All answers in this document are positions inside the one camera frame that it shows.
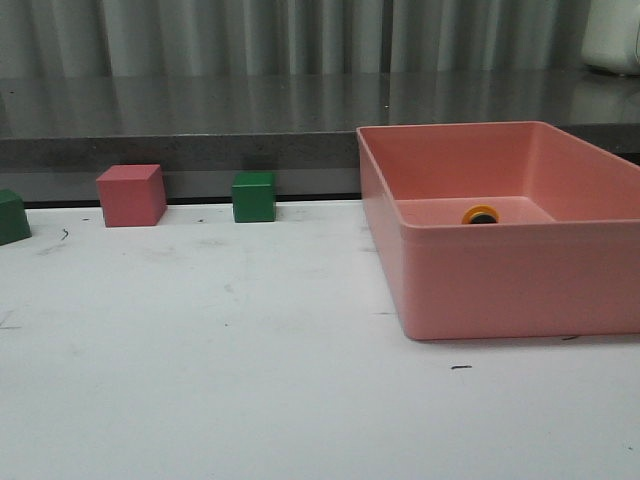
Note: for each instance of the yellow mushroom push button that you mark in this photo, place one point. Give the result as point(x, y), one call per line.
point(480, 214)

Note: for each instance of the green cube middle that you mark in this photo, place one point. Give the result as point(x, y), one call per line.
point(253, 196)

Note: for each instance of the green cube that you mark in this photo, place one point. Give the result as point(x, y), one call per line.
point(14, 225)
point(253, 196)

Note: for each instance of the pink plastic bin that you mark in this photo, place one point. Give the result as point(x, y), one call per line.
point(562, 260)

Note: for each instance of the pink cube near counter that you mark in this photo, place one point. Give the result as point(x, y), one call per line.
point(132, 195)

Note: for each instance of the grey stone counter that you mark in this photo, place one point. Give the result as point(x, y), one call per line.
point(58, 135)

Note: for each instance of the green cube left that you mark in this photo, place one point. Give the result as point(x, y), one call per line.
point(14, 225)

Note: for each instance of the white appliance on counter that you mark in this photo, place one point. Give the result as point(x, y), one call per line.
point(611, 38)

